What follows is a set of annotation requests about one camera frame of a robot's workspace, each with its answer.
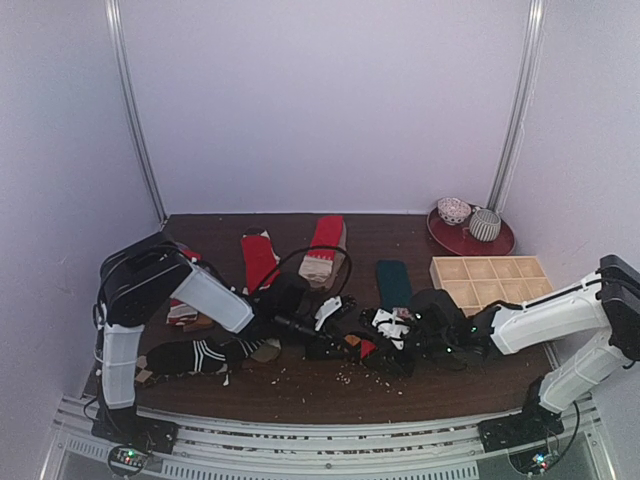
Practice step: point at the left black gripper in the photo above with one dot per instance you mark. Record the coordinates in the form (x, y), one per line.
(325, 330)

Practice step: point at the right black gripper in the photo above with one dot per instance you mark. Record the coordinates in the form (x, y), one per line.
(392, 355)

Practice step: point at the black red yellow argyle sock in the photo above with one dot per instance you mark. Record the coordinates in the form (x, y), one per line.
(360, 346)

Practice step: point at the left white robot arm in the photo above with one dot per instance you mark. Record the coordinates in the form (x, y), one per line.
(138, 280)

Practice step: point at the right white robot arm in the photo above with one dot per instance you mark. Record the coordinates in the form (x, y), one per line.
(605, 302)

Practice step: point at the red white patterned sock pair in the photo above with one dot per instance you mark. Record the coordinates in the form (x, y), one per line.
(259, 258)

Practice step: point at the red beige sock pair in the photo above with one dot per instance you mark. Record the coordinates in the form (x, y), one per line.
(321, 266)

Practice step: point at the wooden compartment tray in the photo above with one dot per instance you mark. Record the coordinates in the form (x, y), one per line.
(475, 282)

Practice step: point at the dark green christmas sock pair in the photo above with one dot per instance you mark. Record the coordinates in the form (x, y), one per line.
(394, 284)

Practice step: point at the black white striped sock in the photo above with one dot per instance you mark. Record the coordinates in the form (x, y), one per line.
(199, 356)

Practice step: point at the red round plate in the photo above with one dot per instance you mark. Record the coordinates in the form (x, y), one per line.
(458, 240)

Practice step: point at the red purple sock pair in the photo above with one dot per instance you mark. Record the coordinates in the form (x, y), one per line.
(182, 315)

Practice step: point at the grey striped cup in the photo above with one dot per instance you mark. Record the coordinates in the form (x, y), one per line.
(485, 225)

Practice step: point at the white dotted bowl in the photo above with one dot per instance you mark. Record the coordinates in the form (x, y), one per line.
(453, 211)

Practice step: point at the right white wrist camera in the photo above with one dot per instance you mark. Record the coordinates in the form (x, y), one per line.
(393, 325)

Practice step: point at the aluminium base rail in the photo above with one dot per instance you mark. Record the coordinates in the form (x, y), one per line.
(213, 448)

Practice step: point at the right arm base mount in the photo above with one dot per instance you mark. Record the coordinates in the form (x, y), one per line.
(521, 429)

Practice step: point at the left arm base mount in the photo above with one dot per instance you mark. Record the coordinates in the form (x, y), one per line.
(134, 444)

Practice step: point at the right aluminium frame post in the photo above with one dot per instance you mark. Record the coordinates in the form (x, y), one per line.
(523, 95)

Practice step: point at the aluminium frame post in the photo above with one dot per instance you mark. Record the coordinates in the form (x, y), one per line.
(523, 95)
(116, 32)

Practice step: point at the left aluminium frame post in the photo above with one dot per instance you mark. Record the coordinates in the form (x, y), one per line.
(116, 32)

